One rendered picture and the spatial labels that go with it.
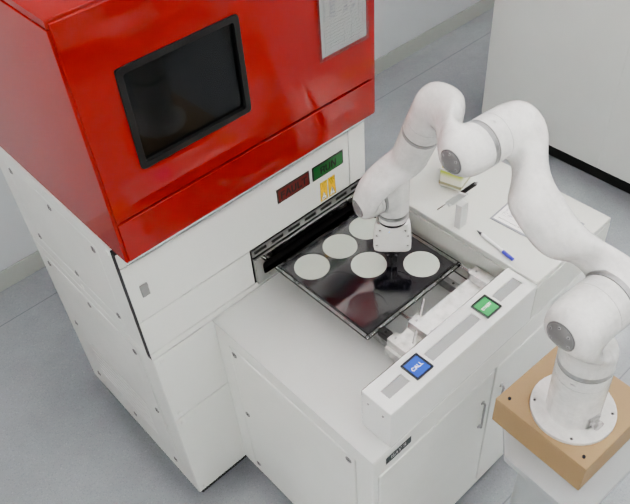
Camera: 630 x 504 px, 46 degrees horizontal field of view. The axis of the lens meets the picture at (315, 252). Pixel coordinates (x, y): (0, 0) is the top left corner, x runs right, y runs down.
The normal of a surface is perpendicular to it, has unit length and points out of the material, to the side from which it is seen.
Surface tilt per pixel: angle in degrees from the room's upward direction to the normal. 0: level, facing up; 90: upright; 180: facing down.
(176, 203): 90
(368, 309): 0
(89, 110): 90
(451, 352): 0
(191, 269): 90
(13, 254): 90
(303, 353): 0
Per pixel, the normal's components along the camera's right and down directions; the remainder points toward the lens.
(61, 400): -0.06, -0.71
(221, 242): 0.68, 0.49
